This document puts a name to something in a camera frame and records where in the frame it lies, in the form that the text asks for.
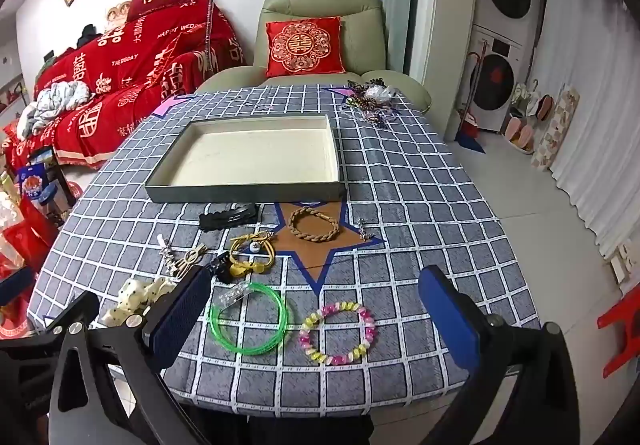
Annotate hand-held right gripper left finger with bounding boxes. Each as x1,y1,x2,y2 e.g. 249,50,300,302
50,266,215,445

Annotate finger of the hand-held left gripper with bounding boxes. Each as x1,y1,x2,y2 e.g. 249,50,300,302
0,275,32,310
0,292,101,361

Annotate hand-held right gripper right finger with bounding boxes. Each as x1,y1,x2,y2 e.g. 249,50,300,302
418,266,596,445

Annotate green translucent bangle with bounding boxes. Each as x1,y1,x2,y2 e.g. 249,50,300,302
210,281,293,357

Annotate clear plastic clip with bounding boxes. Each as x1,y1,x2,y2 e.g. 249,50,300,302
217,281,253,311

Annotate cream polka dot bow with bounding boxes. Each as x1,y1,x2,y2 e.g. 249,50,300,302
100,275,176,326

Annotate silver metal hair clip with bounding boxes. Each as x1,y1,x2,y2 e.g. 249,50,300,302
159,235,181,278

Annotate black hair clip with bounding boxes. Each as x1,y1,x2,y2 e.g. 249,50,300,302
199,204,261,231

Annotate pink yellow beaded bracelet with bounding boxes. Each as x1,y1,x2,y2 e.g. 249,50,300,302
299,302,378,366

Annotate brown braided bracelet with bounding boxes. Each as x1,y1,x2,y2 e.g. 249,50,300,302
287,206,342,243

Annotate grey shallow box tray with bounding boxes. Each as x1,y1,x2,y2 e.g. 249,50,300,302
145,114,347,204

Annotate pile of mixed jewelry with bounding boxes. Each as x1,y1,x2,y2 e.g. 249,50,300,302
340,80,401,128

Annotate small black clip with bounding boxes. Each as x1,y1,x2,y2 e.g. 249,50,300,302
202,252,233,283

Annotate red gift bags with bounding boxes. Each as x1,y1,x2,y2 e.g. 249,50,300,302
0,145,81,341

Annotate blue gift box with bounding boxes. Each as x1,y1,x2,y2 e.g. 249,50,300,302
17,162,57,206

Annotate grey checked tablecloth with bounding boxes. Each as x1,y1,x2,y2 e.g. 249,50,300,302
27,84,543,418

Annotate brown star marker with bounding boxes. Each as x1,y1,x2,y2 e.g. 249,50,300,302
272,200,386,293

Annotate red plastic stool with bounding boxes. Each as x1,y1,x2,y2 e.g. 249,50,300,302
597,285,640,378

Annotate grey white clothes bundle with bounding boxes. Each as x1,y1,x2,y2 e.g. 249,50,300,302
17,81,96,136

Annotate pink star marker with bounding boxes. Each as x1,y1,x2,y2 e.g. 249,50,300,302
322,86,361,106
152,95,196,118

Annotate slipper rack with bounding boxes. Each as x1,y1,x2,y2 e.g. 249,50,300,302
502,80,556,156

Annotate patterned board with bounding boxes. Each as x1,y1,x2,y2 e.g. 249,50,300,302
532,85,581,173

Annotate red covered sofa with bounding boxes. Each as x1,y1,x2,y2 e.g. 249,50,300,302
10,0,246,170

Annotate white curtain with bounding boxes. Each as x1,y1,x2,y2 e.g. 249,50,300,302
542,0,640,251

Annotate red embroidered cushion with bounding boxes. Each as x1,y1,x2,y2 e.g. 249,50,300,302
265,17,347,78

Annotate cartoon print cushion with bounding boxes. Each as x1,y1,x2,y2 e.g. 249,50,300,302
105,0,136,33

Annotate green armchair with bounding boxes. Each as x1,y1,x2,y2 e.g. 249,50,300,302
195,0,432,113

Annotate yellow cord bracelet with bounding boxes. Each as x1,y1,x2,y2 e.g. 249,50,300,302
229,231,277,276

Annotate thin silver chain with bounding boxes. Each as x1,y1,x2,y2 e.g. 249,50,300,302
239,97,273,114

